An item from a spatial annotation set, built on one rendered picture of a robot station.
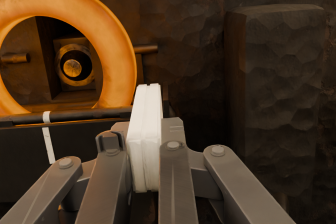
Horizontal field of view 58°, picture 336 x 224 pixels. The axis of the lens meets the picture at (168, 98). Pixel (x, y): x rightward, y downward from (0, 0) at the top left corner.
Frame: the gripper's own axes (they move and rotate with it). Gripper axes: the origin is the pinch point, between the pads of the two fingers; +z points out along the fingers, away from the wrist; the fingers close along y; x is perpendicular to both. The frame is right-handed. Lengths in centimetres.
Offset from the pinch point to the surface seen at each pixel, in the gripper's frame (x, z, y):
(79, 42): 0.0, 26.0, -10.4
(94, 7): 5.4, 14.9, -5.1
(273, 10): 4.1, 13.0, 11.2
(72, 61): -1.9, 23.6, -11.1
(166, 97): -3.7, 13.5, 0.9
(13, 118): -4.4, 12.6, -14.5
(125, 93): -3.3, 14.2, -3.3
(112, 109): -4.3, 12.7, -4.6
